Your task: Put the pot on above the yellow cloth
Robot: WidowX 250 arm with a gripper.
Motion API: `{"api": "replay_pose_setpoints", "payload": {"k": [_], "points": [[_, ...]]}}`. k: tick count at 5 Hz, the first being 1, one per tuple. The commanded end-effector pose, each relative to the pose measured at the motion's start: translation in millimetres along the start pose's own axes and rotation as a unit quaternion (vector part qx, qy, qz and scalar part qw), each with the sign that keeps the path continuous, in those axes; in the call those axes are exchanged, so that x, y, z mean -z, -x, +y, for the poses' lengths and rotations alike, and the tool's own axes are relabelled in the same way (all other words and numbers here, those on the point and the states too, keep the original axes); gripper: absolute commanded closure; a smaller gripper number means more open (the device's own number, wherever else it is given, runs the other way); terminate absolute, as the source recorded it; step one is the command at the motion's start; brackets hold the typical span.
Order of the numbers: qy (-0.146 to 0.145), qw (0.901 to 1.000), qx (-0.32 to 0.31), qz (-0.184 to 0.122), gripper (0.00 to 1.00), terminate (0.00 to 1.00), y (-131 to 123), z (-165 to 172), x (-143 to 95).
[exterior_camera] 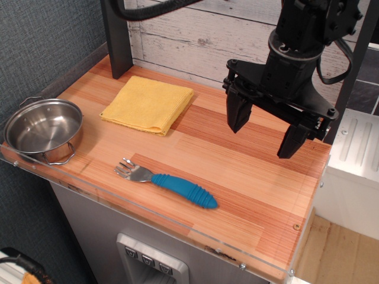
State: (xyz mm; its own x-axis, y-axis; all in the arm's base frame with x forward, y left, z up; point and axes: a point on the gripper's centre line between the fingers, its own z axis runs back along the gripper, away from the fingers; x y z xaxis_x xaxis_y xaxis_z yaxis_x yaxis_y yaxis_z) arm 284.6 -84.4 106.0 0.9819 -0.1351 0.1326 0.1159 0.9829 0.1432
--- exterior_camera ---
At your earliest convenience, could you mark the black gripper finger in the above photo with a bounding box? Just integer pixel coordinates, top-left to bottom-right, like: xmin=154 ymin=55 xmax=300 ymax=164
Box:
xmin=277 ymin=125 xmax=309 ymax=159
xmin=226 ymin=86 xmax=252 ymax=133

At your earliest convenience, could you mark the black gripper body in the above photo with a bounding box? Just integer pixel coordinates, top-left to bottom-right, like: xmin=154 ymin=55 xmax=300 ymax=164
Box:
xmin=223 ymin=31 xmax=338 ymax=140

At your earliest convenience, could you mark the stainless steel pot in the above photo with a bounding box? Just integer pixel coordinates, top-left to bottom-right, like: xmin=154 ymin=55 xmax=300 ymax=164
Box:
xmin=4 ymin=97 xmax=83 ymax=166

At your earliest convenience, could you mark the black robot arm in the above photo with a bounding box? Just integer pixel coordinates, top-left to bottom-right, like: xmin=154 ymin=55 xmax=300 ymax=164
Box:
xmin=223 ymin=1 xmax=362 ymax=159

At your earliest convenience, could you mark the folded yellow cloth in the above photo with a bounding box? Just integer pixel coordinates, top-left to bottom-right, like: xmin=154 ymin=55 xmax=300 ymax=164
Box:
xmin=100 ymin=76 xmax=194 ymax=136

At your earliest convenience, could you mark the white toy sink unit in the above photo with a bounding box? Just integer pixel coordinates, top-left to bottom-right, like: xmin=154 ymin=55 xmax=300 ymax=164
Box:
xmin=313 ymin=109 xmax=378 ymax=239

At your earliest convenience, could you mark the silver dispenser button panel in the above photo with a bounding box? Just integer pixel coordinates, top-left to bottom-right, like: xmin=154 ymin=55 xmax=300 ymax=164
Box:
xmin=117 ymin=233 xmax=190 ymax=283

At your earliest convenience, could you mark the grey toy fridge cabinet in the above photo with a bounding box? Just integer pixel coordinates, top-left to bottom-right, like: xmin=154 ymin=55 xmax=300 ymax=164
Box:
xmin=52 ymin=183 xmax=267 ymax=283

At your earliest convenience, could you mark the clear acrylic edge guard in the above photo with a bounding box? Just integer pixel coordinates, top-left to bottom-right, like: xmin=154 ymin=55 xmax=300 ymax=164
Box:
xmin=1 ymin=144 xmax=298 ymax=283

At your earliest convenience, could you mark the black and orange object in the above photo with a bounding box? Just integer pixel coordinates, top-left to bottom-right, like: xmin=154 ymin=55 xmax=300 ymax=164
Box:
xmin=1 ymin=247 xmax=56 ymax=284

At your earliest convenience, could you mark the dark grey right post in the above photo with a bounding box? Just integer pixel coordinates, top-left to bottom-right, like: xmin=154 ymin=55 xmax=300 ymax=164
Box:
xmin=323 ymin=0 xmax=378 ymax=145

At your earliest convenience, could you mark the dark grey post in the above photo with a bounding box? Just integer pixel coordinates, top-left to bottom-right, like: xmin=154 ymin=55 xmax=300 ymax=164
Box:
xmin=323 ymin=0 xmax=378 ymax=145
xmin=100 ymin=0 xmax=133 ymax=79

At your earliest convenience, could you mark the blue handled metal fork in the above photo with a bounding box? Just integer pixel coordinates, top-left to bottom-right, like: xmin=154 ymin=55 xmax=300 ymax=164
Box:
xmin=114 ymin=158 xmax=218 ymax=209

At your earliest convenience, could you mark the dark grey left post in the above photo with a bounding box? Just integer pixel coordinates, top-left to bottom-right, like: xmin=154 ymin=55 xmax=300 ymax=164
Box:
xmin=100 ymin=0 xmax=133 ymax=79

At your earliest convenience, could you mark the black corrugated cable hose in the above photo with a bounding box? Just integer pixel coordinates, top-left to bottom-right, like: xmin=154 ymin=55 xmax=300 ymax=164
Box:
xmin=111 ymin=0 xmax=205 ymax=22

